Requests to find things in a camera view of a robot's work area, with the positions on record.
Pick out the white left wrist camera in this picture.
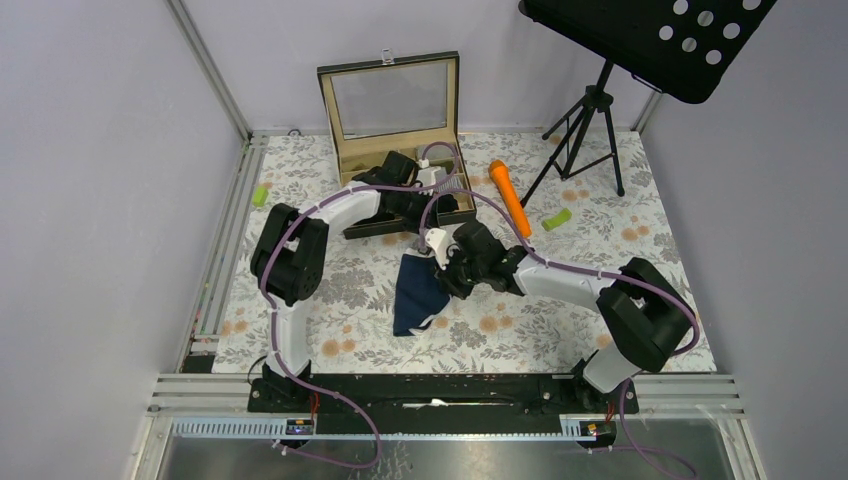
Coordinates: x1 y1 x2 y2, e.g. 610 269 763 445
413 159 448 192

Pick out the wooden organizer box glass lid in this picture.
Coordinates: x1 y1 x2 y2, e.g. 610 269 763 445
316 51 477 225

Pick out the green block at left edge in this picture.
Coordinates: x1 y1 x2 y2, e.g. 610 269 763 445
251 185 269 208

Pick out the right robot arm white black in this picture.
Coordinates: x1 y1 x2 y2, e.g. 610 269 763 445
423 221 698 412

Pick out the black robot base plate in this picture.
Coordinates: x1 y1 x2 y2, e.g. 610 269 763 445
247 370 639 435

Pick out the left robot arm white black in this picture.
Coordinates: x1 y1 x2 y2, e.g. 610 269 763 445
250 152 458 411

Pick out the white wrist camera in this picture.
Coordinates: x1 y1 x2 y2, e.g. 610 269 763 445
413 159 448 192
424 228 451 270

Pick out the black music stand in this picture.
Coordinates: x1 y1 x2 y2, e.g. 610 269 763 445
518 0 774 202

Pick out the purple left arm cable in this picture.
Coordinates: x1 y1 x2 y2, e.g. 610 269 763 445
258 141 461 470

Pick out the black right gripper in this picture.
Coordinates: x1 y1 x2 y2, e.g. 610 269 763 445
432 246 487 301

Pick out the navy blue underwear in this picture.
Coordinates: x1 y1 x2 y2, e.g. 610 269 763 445
392 249 450 337

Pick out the floral table cloth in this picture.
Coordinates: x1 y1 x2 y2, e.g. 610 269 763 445
212 131 695 373

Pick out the striped rolled underwear in box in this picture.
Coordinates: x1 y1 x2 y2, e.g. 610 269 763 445
443 175 465 190

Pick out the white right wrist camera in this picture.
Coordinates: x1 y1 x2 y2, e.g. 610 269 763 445
424 228 451 270

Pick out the green block near underwear pile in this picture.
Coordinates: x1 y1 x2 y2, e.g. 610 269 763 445
541 208 572 232

